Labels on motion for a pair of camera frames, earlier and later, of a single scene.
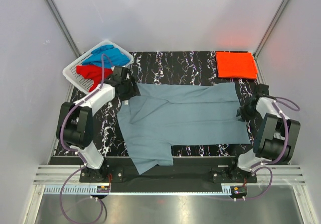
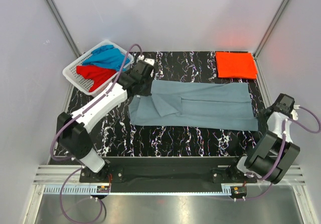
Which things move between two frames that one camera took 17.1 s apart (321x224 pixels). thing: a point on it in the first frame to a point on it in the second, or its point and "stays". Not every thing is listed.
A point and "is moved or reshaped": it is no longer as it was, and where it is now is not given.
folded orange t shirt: x=233 y=65 stays
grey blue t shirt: x=162 y=116 is moved or reshaped
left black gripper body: x=130 y=89 to x=146 y=89
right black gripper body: x=247 y=112 to x=261 y=118
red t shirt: x=94 y=73 stays
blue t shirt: x=117 y=57 stays
